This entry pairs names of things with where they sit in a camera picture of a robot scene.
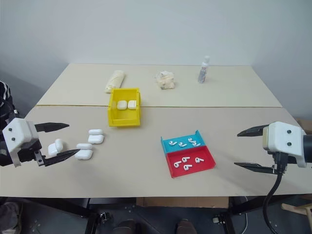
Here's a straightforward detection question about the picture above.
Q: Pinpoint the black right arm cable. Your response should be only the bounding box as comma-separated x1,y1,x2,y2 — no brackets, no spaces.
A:
263,151,290,234

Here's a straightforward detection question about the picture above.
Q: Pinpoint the white floor cable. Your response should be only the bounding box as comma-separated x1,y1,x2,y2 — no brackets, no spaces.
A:
243,196,255,234

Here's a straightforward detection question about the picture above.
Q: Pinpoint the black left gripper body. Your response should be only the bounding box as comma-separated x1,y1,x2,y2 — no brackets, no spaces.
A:
14,137,46,168

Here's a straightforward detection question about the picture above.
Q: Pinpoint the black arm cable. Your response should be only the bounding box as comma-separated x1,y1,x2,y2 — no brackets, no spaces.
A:
263,151,290,234
0,80,20,128

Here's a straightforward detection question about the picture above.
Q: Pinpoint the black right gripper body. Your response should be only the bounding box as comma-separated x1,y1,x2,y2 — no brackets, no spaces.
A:
266,149,302,171

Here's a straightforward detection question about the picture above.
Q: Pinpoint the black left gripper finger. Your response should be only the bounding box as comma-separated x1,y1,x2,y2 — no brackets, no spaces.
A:
43,149,81,168
34,122,70,134

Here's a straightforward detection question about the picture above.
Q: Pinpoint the dark grey bundle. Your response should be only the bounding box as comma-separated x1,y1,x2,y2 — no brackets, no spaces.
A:
0,200,20,234

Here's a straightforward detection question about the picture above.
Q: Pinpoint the yellow plastic bin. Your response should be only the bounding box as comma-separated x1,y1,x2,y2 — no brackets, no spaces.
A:
107,87,143,128

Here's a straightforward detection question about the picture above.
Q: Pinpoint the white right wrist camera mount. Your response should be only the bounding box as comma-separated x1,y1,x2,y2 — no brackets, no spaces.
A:
262,121,308,169

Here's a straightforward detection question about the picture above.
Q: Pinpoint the rolled cream cloth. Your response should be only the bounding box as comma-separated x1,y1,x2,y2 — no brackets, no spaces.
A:
104,70,126,94

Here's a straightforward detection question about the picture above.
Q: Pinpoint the blue plastic tray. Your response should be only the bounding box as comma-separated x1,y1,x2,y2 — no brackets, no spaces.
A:
160,130,207,155

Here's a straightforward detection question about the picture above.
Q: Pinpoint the light wooden stand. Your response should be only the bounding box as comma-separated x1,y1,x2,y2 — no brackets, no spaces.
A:
281,194,312,215

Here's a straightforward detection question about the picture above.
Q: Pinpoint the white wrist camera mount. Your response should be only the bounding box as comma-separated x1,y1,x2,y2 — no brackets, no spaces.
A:
1,118,39,157
262,121,308,169

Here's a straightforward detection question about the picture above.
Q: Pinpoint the crumpled cream cloth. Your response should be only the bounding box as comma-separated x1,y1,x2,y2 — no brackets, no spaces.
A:
153,70,176,90

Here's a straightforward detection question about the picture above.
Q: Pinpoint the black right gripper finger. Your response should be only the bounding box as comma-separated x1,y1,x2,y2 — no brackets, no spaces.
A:
236,124,270,137
234,161,277,175

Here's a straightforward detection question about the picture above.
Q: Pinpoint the white spray bottle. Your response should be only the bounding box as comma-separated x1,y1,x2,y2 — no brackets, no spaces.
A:
197,55,211,84

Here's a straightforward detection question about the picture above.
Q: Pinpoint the black table frame leg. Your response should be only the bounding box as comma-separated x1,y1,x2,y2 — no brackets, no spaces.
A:
23,197,112,234
212,195,270,234

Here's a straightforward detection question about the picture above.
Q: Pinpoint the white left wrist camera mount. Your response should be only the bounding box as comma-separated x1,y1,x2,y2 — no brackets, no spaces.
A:
1,118,39,157

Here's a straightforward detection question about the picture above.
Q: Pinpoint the dark rounded shape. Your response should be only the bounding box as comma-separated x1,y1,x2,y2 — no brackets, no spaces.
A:
113,218,137,234
176,218,197,234

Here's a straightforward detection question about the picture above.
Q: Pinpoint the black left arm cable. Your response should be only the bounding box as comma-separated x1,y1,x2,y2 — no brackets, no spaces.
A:
0,80,20,128

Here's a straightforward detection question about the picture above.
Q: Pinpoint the red plastic tray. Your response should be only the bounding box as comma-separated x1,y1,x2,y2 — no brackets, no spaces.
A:
165,145,217,179

